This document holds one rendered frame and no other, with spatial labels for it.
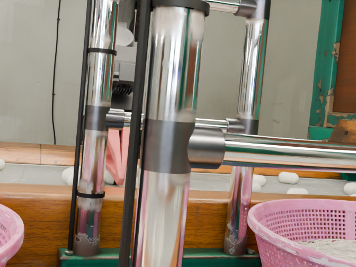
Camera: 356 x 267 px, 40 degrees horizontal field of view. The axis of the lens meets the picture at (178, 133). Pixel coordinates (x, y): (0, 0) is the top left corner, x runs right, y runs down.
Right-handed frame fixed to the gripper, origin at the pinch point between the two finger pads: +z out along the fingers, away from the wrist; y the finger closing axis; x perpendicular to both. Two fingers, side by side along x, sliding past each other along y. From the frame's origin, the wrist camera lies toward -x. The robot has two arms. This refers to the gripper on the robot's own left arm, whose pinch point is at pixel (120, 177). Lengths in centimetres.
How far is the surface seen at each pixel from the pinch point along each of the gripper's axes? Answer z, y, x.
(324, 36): -43, 50, 0
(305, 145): 26.0, 0.4, -32.9
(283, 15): -184, 122, 68
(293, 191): 2.1, 24.1, -1.0
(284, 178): -9.0, 31.3, 8.9
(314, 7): -161, 123, 50
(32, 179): -4.4, -10.7, 6.2
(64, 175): -2.7, -6.6, 3.2
